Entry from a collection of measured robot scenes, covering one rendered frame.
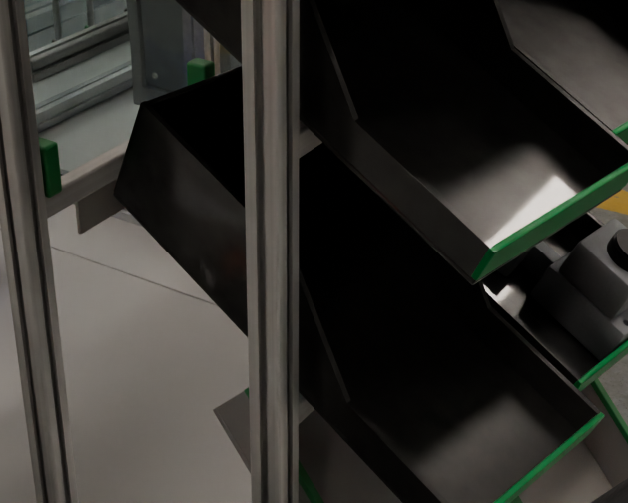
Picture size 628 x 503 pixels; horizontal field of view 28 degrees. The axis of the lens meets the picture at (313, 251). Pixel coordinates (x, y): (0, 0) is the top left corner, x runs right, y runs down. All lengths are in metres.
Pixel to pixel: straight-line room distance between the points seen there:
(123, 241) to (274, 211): 1.03
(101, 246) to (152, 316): 0.19
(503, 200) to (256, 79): 0.13
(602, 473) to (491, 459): 0.27
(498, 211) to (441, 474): 0.16
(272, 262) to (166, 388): 0.74
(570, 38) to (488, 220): 0.20
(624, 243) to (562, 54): 0.12
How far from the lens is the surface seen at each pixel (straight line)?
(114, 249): 1.60
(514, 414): 0.73
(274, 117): 0.57
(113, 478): 1.23
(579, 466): 0.95
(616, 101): 0.74
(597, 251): 0.77
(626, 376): 2.93
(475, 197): 0.60
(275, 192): 0.59
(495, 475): 0.70
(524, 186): 0.63
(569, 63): 0.75
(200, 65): 0.82
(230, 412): 0.74
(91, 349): 1.41
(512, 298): 0.81
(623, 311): 0.79
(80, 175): 0.75
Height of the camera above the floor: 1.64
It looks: 29 degrees down
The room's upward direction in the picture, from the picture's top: 1 degrees clockwise
